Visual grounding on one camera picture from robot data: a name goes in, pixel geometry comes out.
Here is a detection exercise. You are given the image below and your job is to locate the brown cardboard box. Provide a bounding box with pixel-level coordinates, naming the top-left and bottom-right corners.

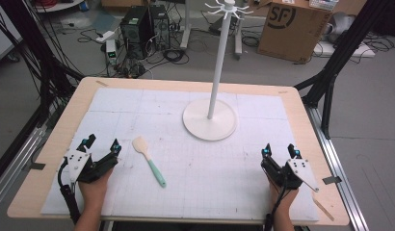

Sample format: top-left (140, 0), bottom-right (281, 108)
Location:
top-left (256, 0), bottom-right (335, 64)

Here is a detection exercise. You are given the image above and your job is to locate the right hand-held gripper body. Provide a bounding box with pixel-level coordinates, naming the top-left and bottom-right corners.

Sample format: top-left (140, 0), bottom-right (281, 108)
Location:
top-left (260, 158), bottom-right (320, 193)

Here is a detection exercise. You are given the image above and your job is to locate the beige spatula with green handle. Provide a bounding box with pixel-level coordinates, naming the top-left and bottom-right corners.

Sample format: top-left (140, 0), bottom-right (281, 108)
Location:
top-left (131, 136), bottom-right (168, 189)

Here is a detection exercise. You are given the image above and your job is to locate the white grid mat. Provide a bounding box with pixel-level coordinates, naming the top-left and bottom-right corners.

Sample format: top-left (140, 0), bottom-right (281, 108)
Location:
top-left (39, 87), bottom-right (321, 222)

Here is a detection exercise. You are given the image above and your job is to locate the flat white board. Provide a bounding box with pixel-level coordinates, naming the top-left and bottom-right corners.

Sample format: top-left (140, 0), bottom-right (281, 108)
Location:
top-left (313, 40), bottom-right (377, 59)

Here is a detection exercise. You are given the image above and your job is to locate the person's left hand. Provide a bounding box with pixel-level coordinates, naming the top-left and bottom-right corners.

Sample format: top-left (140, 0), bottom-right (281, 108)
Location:
top-left (77, 167), bottom-right (115, 207)

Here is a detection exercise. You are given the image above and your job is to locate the white hook rack stand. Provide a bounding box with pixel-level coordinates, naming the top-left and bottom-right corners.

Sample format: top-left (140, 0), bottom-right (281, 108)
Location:
top-left (181, 0), bottom-right (254, 142)

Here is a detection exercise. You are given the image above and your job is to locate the person's right hand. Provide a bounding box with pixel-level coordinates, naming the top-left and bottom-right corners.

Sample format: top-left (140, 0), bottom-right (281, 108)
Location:
top-left (267, 178), bottom-right (300, 214)

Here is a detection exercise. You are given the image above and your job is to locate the aluminium rail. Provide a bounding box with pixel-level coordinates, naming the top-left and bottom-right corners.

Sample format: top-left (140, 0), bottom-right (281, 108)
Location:
top-left (0, 123), bottom-right (49, 212)
top-left (305, 105), bottom-right (370, 231)

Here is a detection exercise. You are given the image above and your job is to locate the white power strip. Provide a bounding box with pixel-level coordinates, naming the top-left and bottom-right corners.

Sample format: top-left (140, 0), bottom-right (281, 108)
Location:
top-left (95, 30), bottom-right (117, 44)

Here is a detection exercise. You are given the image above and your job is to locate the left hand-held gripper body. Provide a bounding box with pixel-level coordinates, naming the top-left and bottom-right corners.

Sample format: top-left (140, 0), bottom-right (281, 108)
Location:
top-left (63, 148), bottom-right (116, 185)

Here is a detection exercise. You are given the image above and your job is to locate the white device with green display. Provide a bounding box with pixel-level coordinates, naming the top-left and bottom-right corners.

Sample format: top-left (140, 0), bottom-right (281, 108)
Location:
top-left (105, 38), bottom-right (119, 66)

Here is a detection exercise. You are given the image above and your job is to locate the black metal frame post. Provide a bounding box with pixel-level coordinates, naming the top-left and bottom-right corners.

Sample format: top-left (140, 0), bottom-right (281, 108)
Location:
top-left (294, 0), bottom-right (393, 140)

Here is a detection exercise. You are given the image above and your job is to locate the large black computer tower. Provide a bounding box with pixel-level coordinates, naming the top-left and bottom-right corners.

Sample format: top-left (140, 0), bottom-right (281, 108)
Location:
top-left (119, 5), bottom-right (155, 61)

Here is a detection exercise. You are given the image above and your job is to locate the white stand leg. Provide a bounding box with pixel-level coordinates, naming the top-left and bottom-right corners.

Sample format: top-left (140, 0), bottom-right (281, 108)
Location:
top-left (233, 13), bottom-right (246, 61)
top-left (179, 0), bottom-right (192, 50)

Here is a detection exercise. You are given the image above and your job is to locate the right hand-held gripper black cable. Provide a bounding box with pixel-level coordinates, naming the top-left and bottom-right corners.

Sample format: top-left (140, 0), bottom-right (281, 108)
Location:
top-left (264, 174), bottom-right (289, 231)

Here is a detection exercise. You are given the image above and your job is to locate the slim black computer tower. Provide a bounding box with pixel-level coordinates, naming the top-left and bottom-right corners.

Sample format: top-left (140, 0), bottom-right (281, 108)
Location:
top-left (149, 4), bottom-right (171, 51)

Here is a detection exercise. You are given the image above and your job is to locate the black frame with cable bundle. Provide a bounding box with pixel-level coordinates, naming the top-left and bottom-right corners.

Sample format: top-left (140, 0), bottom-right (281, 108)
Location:
top-left (0, 0), bottom-right (87, 127)

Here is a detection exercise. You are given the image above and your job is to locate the hand-held gripper black cable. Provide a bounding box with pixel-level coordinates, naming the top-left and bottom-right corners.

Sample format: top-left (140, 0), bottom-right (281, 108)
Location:
top-left (264, 174), bottom-right (289, 231)
top-left (57, 158), bottom-right (82, 225)

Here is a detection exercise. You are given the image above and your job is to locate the coiled black floor cable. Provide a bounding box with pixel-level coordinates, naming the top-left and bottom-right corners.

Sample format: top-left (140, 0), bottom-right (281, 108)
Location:
top-left (162, 47), bottom-right (191, 65)

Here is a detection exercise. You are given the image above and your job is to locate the thin wooden stick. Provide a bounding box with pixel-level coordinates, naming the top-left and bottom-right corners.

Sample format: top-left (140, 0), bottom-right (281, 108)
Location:
top-left (312, 196), bottom-right (336, 222)

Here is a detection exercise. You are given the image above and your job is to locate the left hand-held gripper black cable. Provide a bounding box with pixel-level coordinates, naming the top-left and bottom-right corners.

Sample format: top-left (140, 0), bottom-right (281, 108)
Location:
top-left (57, 158), bottom-right (82, 225)

